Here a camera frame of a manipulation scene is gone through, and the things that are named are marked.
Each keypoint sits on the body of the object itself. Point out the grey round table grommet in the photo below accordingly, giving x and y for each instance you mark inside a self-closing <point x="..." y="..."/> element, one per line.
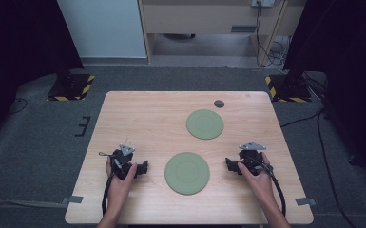
<point x="219" y="104"/>

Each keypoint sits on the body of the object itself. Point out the black curtain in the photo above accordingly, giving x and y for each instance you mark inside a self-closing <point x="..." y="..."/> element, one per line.
<point x="15" y="47"/>
<point x="351" y="63"/>

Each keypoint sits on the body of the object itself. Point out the person's left hand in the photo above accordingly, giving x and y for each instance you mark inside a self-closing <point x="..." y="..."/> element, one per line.
<point x="119" y="190"/>

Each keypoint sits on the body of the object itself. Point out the light wooden desk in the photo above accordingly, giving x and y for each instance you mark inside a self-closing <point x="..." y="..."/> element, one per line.
<point x="202" y="19"/>

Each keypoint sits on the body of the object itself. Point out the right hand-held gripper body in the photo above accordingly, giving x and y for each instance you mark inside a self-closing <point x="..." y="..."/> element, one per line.
<point x="252" y="160"/>

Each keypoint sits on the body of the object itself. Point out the grey power strip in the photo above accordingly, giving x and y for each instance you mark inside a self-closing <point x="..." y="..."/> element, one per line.
<point x="263" y="3"/>

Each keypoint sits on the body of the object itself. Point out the person's right hand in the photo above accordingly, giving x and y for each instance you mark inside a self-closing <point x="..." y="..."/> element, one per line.
<point x="261" y="185"/>

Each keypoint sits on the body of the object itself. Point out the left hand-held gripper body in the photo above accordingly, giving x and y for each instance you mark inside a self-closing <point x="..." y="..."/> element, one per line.
<point x="122" y="163"/>

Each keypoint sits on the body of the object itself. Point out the green round plate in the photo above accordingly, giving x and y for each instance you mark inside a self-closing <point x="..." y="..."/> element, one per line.
<point x="187" y="172"/>
<point x="204" y="124"/>

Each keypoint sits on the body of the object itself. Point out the grey table corner tab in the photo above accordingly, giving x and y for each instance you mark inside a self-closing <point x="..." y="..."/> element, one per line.
<point x="73" y="199"/>
<point x="305" y="201"/>

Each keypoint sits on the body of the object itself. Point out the black hazard-striped stand base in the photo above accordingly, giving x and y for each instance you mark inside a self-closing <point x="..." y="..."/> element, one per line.
<point x="71" y="88"/>
<point x="286" y="90"/>

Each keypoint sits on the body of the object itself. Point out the white partition panel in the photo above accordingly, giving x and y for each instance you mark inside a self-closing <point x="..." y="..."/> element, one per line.
<point x="101" y="28"/>

